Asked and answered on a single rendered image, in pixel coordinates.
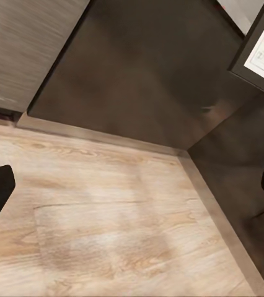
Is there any poster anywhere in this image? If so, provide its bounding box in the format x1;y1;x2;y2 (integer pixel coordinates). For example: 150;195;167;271
227;3;264;91

